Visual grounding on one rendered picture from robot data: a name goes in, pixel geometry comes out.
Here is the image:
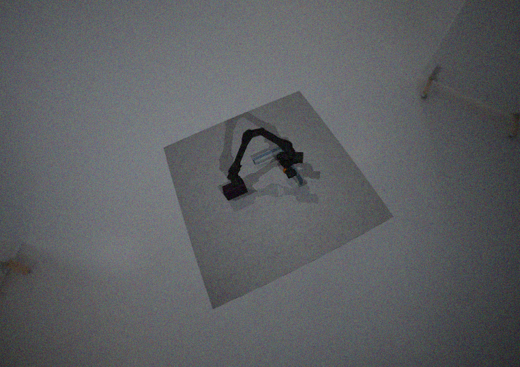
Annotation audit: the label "clear low walls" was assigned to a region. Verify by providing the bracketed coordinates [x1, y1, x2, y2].
[255, 149, 300, 184]

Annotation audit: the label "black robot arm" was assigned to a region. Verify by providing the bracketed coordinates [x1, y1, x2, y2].
[227, 128, 304, 187]

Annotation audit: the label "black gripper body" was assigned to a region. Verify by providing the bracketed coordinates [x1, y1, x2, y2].
[276, 154, 297, 179]

